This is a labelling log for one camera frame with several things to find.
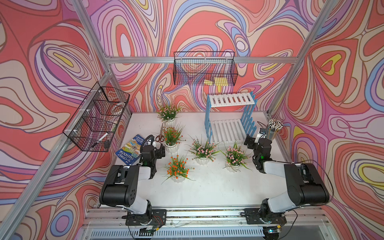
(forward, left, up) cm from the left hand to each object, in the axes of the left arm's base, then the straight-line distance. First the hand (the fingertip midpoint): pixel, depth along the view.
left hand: (156, 145), depth 94 cm
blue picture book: (-3, +16, -3) cm, 17 cm away
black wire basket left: (+1, +32, +17) cm, 36 cm away
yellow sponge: (+29, -39, +29) cm, 56 cm away
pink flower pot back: (+20, -6, +8) cm, 22 cm away
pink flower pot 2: (-13, -47, +7) cm, 49 cm away
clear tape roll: (+13, +21, +20) cm, 32 cm away
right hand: (+3, -63, +4) cm, 63 cm away
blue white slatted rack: (+14, -51, -3) cm, 53 cm away
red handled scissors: (+10, 0, -5) cm, 11 cm away
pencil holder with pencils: (+6, -73, +12) cm, 74 cm away
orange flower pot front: (-20, -15, +7) cm, 26 cm away
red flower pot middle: (+1, -11, +8) cm, 14 cm away
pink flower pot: (-10, -29, +7) cm, 32 cm away
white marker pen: (-10, +23, +19) cm, 32 cm away
